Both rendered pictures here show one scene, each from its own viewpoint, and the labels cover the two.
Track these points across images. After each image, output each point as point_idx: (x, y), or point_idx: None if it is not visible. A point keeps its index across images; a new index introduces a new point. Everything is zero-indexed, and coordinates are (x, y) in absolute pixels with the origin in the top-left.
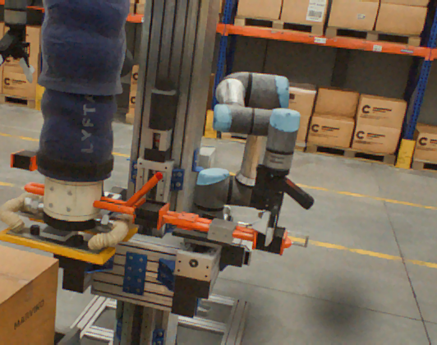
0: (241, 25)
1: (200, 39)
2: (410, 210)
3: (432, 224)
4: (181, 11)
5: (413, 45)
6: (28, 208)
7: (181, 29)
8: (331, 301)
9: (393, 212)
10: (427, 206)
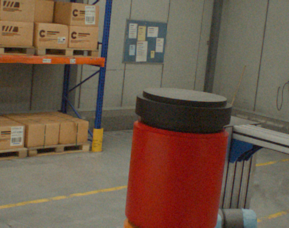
0: None
1: (248, 200)
2: (15, 213)
3: (45, 221)
4: (237, 179)
5: None
6: None
7: (236, 196)
8: None
9: (8, 221)
10: (18, 203)
